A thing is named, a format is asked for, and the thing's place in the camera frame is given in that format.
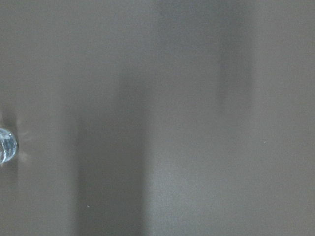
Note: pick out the clear glass shaker cup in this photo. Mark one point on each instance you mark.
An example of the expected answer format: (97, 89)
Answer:
(8, 146)

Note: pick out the brown table mat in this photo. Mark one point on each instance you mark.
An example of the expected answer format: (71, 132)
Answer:
(158, 117)

